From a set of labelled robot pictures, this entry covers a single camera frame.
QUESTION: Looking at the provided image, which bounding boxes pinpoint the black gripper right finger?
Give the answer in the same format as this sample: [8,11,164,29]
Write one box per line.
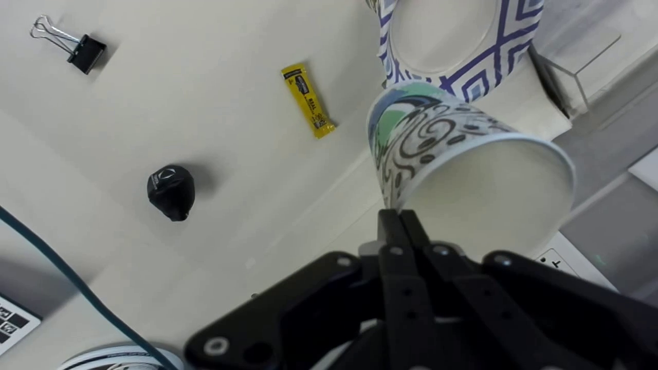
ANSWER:
[400,209,658,370]

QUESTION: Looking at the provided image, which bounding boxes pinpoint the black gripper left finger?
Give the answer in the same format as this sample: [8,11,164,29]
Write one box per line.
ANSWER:
[183,209,440,370]

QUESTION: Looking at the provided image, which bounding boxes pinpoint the patterned paper cup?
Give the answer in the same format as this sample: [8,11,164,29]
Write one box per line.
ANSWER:
[365,81,578,264]

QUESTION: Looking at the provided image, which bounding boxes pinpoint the blue diamond patterned bowl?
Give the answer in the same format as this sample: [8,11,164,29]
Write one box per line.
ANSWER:
[371,0,547,106]

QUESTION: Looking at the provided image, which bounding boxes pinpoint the small black rounded object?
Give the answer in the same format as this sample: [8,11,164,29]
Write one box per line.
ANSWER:
[145,162,197,224]

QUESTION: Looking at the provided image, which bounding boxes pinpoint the yellow snack packet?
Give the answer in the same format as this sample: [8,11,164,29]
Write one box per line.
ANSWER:
[280,63,340,140]

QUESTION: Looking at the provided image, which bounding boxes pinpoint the white printed marker tag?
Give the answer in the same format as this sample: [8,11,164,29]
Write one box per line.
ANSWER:
[0,294,45,361]

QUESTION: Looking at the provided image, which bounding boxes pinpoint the black binder clip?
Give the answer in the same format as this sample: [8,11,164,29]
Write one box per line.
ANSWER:
[29,15,109,76]

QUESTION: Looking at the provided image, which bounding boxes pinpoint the teal cable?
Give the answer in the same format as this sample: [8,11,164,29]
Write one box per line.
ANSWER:
[0,205,182,370]

